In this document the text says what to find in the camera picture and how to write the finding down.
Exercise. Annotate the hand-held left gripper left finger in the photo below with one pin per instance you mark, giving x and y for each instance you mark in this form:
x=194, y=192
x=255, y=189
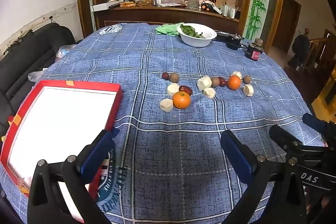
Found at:
x=97, y=153

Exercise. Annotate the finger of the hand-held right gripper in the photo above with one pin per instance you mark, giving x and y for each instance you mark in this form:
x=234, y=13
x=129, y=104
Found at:
x=281, y=134
x=313, y=122

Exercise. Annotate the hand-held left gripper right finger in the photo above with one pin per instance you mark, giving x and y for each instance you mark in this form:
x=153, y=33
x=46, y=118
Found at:
x=233, y=150

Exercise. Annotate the red box with white inside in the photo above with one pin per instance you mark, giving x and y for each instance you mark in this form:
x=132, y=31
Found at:
x=65, y=121

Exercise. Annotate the white peeled fruit chunk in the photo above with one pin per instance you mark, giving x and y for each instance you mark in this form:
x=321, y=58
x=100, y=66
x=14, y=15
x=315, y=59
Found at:
x=248, y=90
x=204, y=83
x=173, y=89
x=209, y=93
x=237, y=74
x=166, y=105

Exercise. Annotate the orange mandarin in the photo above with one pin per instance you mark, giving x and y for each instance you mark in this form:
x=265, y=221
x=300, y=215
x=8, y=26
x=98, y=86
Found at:
x=234, y=82
x=181, y=100

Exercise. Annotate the dark red date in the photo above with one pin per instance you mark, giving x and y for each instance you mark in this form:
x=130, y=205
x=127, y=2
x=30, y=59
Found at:
x=185, y=89
x=222, y=81
x=164, y=75

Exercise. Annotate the brown longan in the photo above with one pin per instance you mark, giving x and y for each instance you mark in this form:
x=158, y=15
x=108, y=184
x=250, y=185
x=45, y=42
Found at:
x=173, y=77
x=246, y=79
x=215, y=81

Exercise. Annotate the blue plaid tablecloth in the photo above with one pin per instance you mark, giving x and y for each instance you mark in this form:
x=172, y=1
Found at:
x=170, y=161

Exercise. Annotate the wooden stair railing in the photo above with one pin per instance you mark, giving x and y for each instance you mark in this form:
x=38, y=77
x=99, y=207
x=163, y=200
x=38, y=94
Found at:
x=321, y=50

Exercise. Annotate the dark cloth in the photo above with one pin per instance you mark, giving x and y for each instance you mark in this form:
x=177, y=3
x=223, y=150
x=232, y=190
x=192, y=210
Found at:
x=299, y=48

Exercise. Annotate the black jar with red label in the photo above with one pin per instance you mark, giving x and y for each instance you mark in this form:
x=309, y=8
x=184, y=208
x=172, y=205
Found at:
x=253, y=52

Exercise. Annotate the crumpled plastic wrap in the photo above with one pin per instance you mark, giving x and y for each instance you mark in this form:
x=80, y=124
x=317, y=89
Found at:
x=36, y=75

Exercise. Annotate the brown wooden door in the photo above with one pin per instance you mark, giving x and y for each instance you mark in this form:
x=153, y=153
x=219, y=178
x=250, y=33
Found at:
x=286, y=24

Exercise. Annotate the black device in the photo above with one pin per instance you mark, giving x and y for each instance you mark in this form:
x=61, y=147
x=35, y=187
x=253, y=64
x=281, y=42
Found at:
x=231, y=41

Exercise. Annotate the clear plastic bag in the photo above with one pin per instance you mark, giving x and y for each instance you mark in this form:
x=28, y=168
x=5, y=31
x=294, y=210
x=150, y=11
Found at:
x=63, y=52

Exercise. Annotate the white bowl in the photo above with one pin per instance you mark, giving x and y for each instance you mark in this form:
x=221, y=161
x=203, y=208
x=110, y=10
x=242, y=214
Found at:
x=197, y=41

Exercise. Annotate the black sofa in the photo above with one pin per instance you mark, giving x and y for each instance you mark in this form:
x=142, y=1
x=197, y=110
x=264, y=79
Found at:
x=29, y=56

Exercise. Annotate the green leaves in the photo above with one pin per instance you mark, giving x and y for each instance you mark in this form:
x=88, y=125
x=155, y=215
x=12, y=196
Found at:
x=191, y=31

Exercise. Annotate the white boxes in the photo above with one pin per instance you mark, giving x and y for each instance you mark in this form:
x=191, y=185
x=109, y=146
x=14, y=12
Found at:
x=229, y=11

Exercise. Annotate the green cloth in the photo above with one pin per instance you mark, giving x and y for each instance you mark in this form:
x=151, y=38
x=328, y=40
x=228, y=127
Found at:
x=166, y=29

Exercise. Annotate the long white box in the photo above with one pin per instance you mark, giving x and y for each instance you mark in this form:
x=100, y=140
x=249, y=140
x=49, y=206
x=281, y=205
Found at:
x=103, y=6

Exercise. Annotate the orange and black toy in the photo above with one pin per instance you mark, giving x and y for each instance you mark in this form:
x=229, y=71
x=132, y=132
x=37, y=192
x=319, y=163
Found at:
x=207, y=5

